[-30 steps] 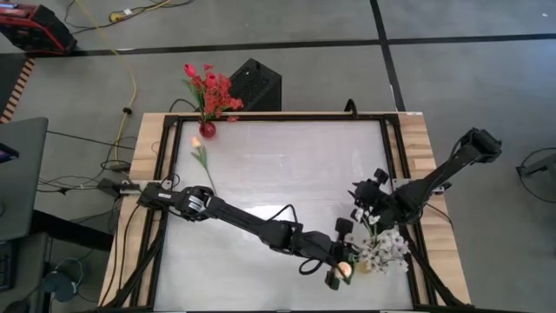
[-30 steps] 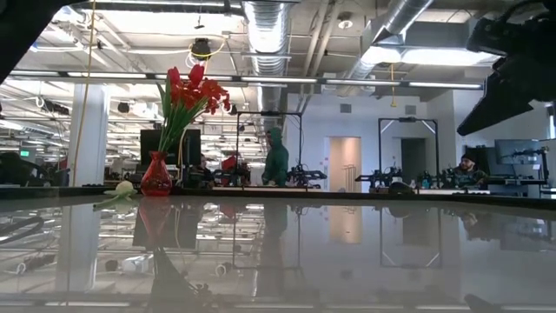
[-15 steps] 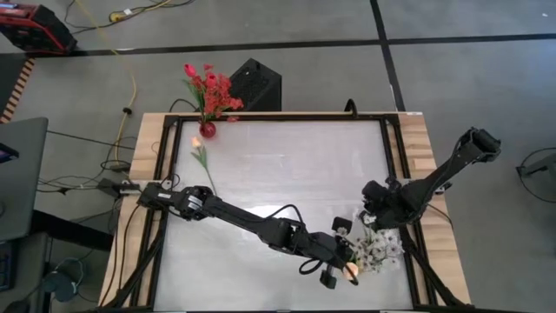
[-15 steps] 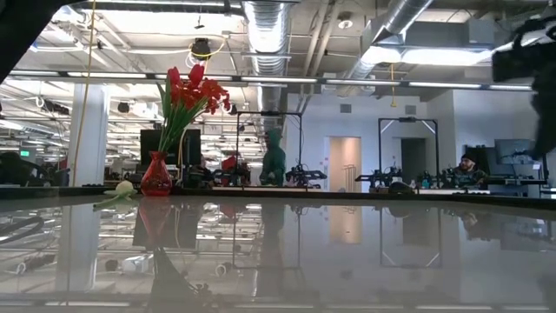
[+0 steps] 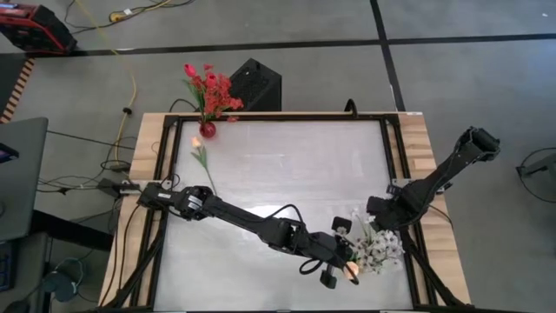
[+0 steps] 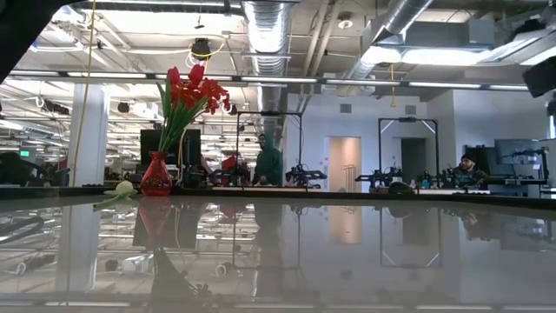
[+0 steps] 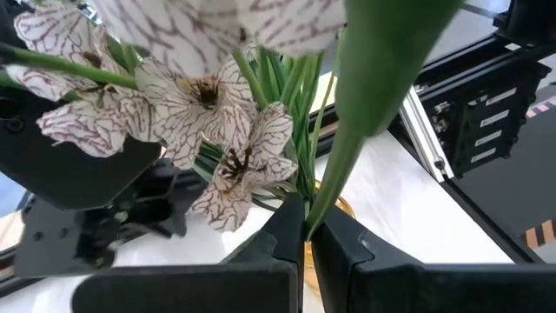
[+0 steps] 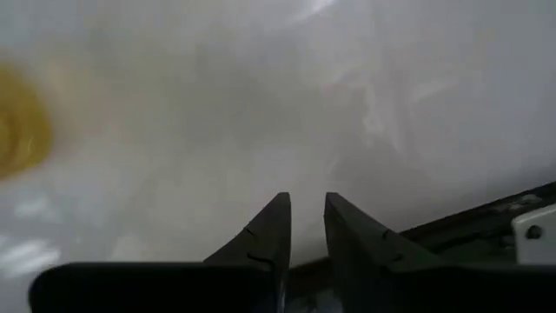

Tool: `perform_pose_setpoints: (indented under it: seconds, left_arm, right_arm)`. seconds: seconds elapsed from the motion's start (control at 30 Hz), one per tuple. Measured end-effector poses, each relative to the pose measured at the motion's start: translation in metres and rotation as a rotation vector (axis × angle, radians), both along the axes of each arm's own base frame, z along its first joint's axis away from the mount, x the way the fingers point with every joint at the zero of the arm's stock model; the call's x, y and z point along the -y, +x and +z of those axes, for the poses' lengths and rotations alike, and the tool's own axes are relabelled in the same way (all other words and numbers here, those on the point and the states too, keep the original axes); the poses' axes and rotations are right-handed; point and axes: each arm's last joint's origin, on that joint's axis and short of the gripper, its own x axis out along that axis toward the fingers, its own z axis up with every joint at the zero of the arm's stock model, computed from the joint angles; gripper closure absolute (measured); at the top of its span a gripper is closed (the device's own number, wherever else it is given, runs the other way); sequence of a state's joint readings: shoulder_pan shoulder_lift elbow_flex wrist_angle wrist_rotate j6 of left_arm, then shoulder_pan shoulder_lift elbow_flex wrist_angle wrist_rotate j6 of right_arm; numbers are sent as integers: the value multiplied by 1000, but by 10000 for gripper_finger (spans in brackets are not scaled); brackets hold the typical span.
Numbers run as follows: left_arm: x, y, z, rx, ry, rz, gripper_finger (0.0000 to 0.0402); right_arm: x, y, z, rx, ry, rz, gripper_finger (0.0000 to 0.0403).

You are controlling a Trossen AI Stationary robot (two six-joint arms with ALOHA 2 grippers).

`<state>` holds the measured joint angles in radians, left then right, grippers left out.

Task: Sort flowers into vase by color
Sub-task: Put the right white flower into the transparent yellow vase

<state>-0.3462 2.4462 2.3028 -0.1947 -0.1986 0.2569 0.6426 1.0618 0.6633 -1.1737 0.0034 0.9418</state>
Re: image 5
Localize black power adapter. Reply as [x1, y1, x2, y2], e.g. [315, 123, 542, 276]
[97, 176, 142, 198]

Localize red artificial tulip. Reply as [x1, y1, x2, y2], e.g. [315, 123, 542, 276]
[182, 63, 209, 125]

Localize yellow hanging cable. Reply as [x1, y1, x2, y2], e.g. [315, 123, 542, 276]
[76, 0, 138, 163]

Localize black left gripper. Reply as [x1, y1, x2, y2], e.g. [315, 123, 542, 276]
[299, 216, 361, 290]

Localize black metal table frame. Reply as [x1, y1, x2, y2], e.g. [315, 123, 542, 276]
[98, 111, 473, 313]

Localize black perforated box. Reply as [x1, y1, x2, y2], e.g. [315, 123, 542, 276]
[228, 57, 282, 112]

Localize peach artificial tulip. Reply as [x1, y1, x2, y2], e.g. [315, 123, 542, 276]
[189, 137, 218, 196]
[342, 260, 361, 280]

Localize red glass vase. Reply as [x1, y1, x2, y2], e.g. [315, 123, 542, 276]
[198, 120, 217, 139]

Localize teal headphones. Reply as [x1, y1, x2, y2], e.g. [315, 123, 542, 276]
[41, 258, 86, 303]

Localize red and black toolbox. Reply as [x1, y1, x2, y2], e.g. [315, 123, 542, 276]
[0, 3, 78, 56]

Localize yellow floor cable with plug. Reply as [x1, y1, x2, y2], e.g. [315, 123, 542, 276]
[108, 0, 175, 23]

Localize white artificial flower bunch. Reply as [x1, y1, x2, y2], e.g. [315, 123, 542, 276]
[341, 208, 377, 244]
[354, 229, 405, 276]

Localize grey laptop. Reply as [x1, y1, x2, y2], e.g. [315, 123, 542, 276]
[0, 117, 49, 243]

